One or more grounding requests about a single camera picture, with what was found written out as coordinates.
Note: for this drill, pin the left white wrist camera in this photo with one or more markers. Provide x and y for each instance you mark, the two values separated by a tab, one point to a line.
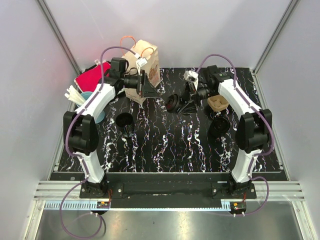
140	62

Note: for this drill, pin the cream bear paper bag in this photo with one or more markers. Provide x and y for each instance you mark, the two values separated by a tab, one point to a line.
152	67

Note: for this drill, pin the black plastic cup lid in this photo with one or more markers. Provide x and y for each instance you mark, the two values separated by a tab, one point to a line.
169	103

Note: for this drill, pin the white stirrer sticks bundle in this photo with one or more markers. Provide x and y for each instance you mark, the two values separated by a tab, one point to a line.
74	96

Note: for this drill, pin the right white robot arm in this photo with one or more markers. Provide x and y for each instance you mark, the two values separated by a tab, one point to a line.
254	129

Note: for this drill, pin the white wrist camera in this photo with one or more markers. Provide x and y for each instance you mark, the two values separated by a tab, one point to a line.
140	62
191	77

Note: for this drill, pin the single black paper cup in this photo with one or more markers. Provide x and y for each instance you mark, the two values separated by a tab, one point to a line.
178	103

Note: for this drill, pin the red napkin stack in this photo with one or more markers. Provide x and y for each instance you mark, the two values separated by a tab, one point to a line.
89	79

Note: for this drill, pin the black cup stack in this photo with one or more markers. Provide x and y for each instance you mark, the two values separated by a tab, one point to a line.
219	126
125	123

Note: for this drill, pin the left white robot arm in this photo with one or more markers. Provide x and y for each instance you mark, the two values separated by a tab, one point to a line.
79	127

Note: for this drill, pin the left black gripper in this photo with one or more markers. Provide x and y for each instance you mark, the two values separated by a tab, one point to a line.
143	84

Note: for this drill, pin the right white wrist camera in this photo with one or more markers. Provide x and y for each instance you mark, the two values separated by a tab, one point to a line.
191	77

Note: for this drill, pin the light blue cup holder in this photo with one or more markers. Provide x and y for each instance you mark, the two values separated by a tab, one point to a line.
96	108

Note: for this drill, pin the aluminium rail frame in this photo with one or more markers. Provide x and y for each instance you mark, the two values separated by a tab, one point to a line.
54	190

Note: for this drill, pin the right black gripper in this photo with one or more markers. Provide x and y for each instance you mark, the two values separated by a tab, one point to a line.
189	108

